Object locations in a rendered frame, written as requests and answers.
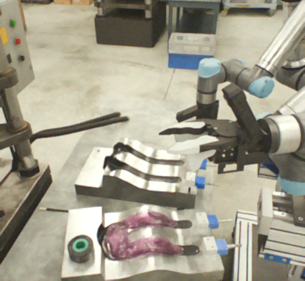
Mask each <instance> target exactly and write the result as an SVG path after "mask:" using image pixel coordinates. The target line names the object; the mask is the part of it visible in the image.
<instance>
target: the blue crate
mask: <svg viewBox="0 0 305 281"><path fill-rule="evenodd" d="M205 58H214V55H200V54H179V53H169V60H168V62H169V63H167V67H169V68H185V69H194V70H198V66H199V63H200V61H201V60H203V59H205Z"/></svg>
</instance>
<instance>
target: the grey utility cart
mask: <svg viewBox="0 0 305 281"><path fill-rule="evenodd" d="M276 5H277V3H276V0H264V4H262V3H253V4H246V0H222V5H219V11H222V13H220V15H221V16H222V17H224V16H226V14H227V11H228V9H229V7H230V8H231V7H239V8H240V7H247V8H264V11H269V12H268V13H267V15H268V17H273V16H274V14H275V12H274V10H275V9H276Z"/></svg>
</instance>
